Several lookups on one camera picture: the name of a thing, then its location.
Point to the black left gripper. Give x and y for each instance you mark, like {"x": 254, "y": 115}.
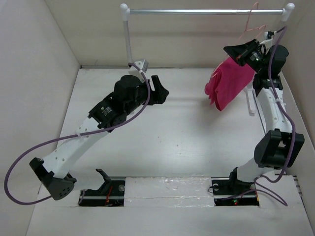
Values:
{"x": 157, "y": 96}

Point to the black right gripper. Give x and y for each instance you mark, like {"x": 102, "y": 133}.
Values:
{"x": 236, "y": 51}

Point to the pink trousers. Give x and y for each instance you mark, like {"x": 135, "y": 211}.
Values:
{"x": 226, "y": 82}

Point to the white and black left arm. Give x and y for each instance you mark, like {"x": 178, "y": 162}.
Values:
{"x": 53, "y": 170}

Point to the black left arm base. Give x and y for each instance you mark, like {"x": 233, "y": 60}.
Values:
{"x": 110, "y": 194}

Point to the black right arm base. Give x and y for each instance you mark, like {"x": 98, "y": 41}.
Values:
{"x": 229, "y": 194}

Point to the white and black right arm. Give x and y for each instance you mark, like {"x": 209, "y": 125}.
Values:
{"x": 281, "y": 144}

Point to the white clothes rack with rail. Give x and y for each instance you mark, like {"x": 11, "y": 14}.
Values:
{"x": 175, "y": 38}

